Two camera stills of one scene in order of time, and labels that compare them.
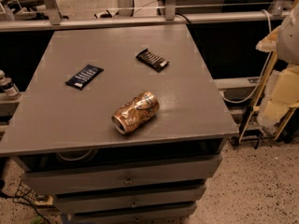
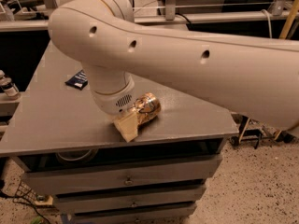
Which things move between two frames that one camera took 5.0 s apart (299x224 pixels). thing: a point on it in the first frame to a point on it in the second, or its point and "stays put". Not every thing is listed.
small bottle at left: x=9 y=88 stays put
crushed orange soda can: x=139 y=108 stays put
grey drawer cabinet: x=151 y=173 stays put
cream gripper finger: x=269 y=42 to x=118 y=104
